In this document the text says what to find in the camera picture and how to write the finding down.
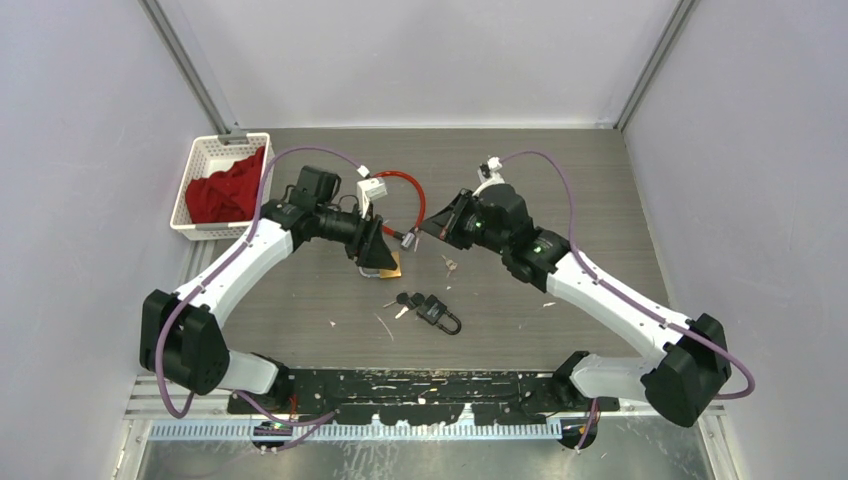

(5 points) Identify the red cable lock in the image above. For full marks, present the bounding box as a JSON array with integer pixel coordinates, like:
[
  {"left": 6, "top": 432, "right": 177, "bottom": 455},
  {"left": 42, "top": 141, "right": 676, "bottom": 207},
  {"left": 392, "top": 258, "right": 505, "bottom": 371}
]
[{"left": 375, "top": 170, "right": 428, "bottom": 252}]

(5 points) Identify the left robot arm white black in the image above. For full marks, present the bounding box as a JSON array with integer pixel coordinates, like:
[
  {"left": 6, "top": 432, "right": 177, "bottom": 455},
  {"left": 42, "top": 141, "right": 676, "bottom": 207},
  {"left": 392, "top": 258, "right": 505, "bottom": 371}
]
[{"left": 140, "top": 166, "right": 397, "bottom": 413}]

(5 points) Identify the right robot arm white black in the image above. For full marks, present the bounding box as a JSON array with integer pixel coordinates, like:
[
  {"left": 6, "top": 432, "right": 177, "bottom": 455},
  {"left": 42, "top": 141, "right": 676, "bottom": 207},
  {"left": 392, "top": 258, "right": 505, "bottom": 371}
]
[{"left": 420, "top": 184, "right": 732, "bottom": 427}]

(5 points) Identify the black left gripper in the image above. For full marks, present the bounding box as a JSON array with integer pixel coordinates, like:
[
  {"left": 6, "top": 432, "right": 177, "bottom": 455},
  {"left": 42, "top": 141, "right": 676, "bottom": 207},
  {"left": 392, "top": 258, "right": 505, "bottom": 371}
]
[{"left": 315, "top": 200, "right": 398, "bottom": 270}]

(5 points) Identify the black Kaijing padlock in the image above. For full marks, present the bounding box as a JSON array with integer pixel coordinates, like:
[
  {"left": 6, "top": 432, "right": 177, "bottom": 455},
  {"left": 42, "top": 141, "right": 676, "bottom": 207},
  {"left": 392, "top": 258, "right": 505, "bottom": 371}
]
[{"left": 416, "top": 295, "right": 462, "bottom": 336}]

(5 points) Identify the black-headed key bunch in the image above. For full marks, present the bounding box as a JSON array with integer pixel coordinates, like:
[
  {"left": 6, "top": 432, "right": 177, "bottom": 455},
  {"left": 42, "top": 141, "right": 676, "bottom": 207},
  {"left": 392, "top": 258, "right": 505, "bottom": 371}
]
[{"left": 384, "top": 292, "right": 425, "bottom": 319}]

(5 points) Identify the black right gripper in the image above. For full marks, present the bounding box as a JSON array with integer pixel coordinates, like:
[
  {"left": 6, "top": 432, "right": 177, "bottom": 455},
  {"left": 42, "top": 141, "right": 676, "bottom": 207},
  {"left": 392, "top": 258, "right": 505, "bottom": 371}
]
[{"left": 419, "top": 189, "right": 509, "bottom": 256}]

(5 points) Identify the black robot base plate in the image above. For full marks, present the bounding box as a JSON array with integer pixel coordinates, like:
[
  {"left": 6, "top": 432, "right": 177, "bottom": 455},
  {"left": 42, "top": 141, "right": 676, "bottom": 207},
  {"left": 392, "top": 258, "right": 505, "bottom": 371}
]
[{"left": 227, "top": 368, "right": 592, "bottom": 426}]

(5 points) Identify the white plastic basket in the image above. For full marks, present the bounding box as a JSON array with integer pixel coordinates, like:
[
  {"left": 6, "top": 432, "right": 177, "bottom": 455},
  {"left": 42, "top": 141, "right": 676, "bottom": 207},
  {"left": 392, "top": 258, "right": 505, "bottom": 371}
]
[{"left": 169, "top": 132, "right": 274, "bottom": 241}]

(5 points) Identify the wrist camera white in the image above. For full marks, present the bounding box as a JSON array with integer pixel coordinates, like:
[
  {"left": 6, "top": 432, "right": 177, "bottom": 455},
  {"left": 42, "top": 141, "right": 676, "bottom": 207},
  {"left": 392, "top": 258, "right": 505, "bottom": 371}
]
[
  {"left": 472, "top": 156, "right": 505, "bottom": 198},
  {"left": 356, "top": 177, "right": 388, "bottom": 219}
]

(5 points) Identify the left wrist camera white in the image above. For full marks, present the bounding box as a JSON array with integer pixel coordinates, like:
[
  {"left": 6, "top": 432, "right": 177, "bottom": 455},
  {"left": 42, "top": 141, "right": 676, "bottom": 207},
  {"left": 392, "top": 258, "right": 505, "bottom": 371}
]
[{"left": 356, "top": 177, "right": 388, "bottom": 219}]

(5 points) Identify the red cloth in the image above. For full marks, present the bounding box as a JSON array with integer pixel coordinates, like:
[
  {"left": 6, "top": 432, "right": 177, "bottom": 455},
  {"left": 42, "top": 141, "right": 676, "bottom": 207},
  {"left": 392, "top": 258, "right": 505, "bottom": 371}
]
[{"left": 185, "top": 147, "right": 266, "bottom": 224}]

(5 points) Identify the brass padlock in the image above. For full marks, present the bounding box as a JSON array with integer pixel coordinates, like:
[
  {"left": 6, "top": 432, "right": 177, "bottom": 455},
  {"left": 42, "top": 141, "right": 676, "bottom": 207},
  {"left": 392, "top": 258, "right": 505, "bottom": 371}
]
[{"left": 358, "top": 251, "right": 402, "bottom": 280}]

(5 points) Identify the small silver key bunch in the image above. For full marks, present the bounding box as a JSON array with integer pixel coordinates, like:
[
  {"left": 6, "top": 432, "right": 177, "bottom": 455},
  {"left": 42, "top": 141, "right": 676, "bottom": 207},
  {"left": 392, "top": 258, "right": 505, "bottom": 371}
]
[{"left": 442, "top": 255, "right": 458, "bottom": 278}]

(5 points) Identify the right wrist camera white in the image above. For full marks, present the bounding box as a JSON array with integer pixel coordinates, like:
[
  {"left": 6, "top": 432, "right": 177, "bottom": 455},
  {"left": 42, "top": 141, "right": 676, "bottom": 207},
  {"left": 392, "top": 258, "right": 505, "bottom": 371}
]
[{"left": 472, "top": 156, "right": 505, "bottom": 198}]

